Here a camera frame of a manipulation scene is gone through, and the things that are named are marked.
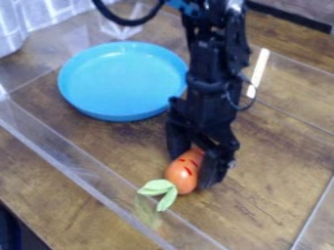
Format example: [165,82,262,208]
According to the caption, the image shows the dark wooden furniture edge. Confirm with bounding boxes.
[249,0,334,36]

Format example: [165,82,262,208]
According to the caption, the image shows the blue round plastic tray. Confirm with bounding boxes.
[58,41,188,122]

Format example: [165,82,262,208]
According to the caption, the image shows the orange toy carrot green leaves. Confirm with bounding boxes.
[138,147,204,212]

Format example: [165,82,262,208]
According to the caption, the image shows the clear acrylic enclosure wall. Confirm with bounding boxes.
[0,12,334,250]

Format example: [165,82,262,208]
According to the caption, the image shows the black cable loop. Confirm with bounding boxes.
[224,72,258,111]

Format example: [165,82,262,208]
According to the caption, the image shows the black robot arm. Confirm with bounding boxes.
[91,0,252,189]

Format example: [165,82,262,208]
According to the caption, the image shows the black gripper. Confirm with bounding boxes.
[166,75,242,189]

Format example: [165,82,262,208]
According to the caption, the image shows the white grey checked curtain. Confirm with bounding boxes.
[0,0,95,59]

